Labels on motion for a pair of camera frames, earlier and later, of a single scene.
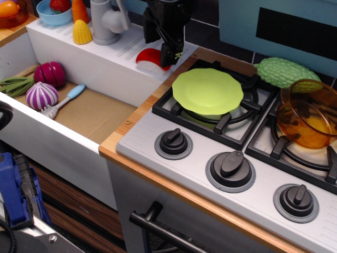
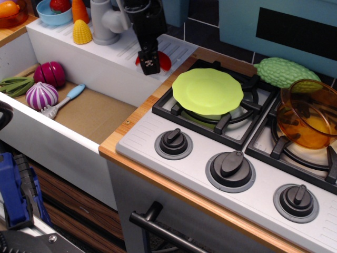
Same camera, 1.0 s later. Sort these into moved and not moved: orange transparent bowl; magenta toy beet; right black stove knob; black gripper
Moved: black gripper
Not moved: right black stove knob; orange transparent bowl; magenta toy beet
